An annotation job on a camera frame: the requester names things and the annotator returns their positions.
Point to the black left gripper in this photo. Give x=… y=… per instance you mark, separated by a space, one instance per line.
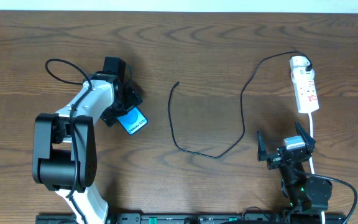
x=117 y=115

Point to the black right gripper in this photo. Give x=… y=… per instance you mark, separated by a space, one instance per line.
x=282 y=155

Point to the blue Galaxy smartphone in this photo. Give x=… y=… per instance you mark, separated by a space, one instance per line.
x=133 y=121

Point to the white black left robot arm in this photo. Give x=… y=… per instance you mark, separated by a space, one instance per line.
x=64 y=153

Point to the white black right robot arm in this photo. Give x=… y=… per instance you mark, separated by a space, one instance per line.
x=307 y=194

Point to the white USB charger adapter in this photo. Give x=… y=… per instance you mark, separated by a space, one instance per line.
x=301 y=69

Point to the white power strip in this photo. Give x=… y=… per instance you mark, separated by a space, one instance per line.
x=306 y=96

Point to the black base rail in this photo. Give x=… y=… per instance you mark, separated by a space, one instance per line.
x=250 y=217

